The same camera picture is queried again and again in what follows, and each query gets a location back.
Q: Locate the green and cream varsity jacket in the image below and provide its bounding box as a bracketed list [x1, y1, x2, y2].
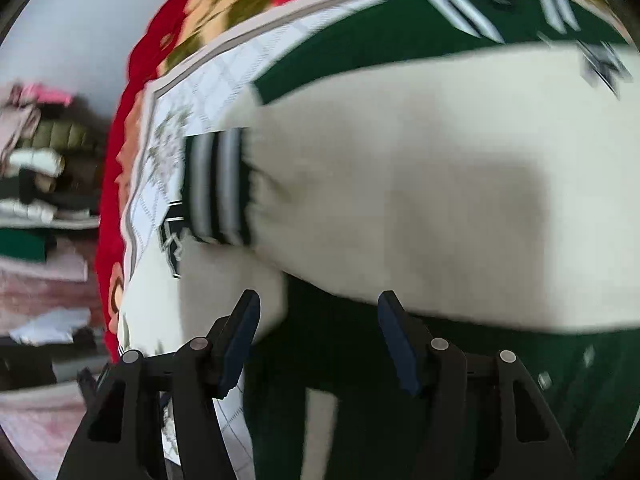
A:
[111, 0, 639, 479]

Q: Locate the stack of folded clothes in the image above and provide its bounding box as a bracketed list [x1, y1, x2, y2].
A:
[1, 82, 105, 263]

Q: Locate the pink patterned shelf cover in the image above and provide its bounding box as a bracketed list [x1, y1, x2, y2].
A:
[1, 242, 104, 477]

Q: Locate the white cloth on shelf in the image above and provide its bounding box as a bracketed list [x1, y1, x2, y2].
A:
[9, 308, 91, 347]

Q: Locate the white quilted bed sheet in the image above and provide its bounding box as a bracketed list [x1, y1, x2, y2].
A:
[117, 0, 405, 479]

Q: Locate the red floral blanket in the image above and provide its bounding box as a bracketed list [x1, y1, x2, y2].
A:
[94, 0, 626, 363]

